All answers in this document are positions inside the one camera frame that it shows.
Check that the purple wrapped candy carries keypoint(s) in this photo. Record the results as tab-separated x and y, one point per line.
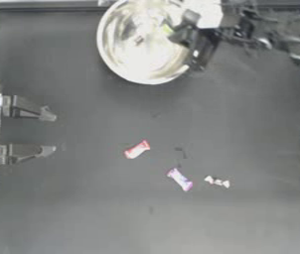
180	179

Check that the steel bowl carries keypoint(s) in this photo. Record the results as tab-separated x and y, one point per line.
134	59

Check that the red candy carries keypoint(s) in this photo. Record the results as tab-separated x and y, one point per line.
137	149

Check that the white twisted wrapper candy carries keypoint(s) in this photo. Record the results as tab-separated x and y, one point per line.
217	181
138	40

